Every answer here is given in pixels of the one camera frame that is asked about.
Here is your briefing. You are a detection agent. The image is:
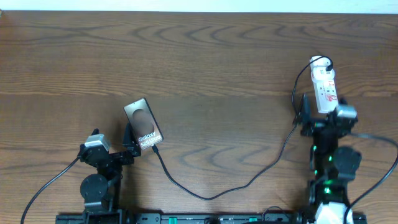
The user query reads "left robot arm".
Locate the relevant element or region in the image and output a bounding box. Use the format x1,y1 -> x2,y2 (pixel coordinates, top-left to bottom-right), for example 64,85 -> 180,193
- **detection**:
78,124 -> 141,224

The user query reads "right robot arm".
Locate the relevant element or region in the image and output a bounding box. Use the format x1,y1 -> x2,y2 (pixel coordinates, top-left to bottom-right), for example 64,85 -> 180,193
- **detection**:
290,95 -> 362,223

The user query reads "black right camera cable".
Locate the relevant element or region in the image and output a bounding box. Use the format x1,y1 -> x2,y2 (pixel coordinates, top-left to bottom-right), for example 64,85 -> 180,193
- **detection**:
341,132 -> 398,224

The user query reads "black charging cable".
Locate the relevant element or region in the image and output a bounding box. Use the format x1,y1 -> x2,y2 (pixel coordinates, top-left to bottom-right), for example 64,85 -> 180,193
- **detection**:
151,55 -> 335,201

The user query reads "Galaxy S25 Ultra smartphone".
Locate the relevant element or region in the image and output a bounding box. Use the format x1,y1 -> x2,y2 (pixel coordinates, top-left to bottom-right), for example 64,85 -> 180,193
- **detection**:
124,98 -> 164,150

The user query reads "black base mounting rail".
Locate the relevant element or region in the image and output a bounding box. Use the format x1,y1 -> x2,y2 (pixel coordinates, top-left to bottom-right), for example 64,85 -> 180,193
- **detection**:
55,212 -> 368,224

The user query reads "black camera cable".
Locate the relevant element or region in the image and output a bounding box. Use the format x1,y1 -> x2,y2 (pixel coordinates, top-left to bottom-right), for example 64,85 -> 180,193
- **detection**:
341,132 -> 398,224
20,155 -> 81,224

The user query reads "white power strip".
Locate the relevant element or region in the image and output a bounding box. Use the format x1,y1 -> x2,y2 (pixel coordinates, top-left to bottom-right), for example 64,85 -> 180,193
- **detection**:
310,55 -> 338,114

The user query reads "black left camera cable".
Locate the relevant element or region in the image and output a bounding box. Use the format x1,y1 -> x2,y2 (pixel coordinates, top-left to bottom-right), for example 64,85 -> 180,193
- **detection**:
20,155 -> 81,224

